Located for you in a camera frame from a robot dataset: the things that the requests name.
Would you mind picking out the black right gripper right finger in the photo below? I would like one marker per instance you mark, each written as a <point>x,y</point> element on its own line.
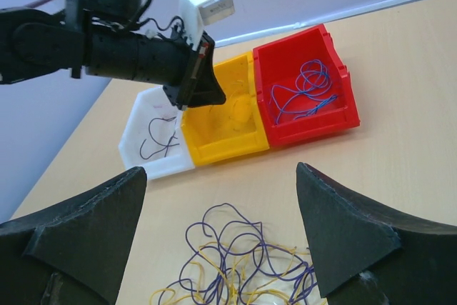
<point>365,252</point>

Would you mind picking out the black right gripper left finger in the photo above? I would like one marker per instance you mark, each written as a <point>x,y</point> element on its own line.
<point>75,251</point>

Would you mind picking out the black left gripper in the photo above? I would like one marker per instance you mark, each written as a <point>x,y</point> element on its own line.
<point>187,76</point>

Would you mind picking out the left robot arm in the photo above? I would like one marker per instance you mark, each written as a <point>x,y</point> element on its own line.
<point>35,43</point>

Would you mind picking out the yellow plastic bin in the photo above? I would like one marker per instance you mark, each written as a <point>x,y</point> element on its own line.
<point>219,132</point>

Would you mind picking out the white plastic bin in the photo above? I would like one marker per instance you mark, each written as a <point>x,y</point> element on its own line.
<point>153,138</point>

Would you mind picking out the red plastic bin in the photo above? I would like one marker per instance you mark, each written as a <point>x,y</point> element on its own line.
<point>303,88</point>

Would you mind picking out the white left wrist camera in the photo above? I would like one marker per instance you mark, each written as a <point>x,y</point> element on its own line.
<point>197,14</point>

